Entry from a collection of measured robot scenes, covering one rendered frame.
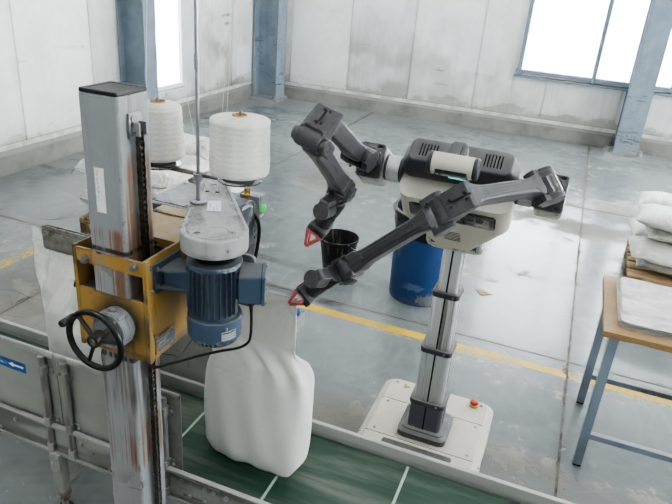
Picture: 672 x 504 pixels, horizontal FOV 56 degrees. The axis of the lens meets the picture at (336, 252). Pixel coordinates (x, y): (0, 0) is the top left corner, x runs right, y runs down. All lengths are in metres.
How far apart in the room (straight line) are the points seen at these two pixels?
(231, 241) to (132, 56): 6.41
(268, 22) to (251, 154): 8.94
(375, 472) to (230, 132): 1.39
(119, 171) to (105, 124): 0.12
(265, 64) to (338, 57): 1.19
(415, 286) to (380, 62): 6.33
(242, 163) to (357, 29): 8.65
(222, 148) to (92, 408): 1.21
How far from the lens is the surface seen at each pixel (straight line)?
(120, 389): 1.98
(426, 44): 9.97
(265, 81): 10.71
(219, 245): 1.62
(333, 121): 1.71
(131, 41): 7.92
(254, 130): 1.68
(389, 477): 2.47
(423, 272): 4.23
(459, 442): 2.87
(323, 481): 2.42
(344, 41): 10.35
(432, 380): 2.69
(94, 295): 1.86
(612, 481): 3.37
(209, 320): 1.75
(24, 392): 2.74
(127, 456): 2.14
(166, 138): 1.83
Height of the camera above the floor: 2.07
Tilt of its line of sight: 24 degrees down
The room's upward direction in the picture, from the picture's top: 5 degrees clockwise
